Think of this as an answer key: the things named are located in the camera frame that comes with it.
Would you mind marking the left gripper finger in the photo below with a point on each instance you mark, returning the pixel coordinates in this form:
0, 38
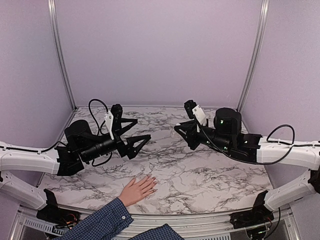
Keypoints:
126, 124
135, 144

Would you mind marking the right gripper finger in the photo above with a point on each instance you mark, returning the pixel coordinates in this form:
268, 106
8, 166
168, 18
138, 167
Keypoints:
189, 122
183, 131

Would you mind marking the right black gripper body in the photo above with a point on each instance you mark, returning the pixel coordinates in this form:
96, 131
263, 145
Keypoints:
196, 142

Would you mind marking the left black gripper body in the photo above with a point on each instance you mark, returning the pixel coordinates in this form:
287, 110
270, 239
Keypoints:
122, 148

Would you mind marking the clear nail polish bottle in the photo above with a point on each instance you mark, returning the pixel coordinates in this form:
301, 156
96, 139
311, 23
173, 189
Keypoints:
173, 134

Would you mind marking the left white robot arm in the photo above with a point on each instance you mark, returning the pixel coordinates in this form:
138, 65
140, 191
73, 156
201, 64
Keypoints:
82, 147

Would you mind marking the blue checkered sleeve forearm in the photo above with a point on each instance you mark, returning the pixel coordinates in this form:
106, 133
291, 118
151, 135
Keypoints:
103, 224

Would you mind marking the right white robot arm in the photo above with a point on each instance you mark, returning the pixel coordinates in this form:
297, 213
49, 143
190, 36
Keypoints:
226, 137

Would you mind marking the person's bare hand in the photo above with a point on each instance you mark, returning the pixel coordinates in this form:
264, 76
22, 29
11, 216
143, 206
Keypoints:
135, 191

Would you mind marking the blue checkered shirt body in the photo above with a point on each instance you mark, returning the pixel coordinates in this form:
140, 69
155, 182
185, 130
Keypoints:
164, 232

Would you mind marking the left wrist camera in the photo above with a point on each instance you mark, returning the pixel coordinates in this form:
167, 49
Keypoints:
113, 120

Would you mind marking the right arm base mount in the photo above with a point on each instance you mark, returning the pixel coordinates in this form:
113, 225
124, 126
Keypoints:
259, 214

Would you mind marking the front aluminium rail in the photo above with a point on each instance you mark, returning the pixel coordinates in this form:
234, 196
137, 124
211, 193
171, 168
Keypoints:
207, 226

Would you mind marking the right aluminium frame post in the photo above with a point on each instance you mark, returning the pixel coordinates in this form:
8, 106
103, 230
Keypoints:
258, 42

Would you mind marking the aluminium frame post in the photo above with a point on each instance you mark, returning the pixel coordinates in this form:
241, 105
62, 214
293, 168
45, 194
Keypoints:
59, 52
258, 42

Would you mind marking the left aluminium frame post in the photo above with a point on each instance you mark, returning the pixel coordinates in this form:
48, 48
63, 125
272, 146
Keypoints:
59, 52

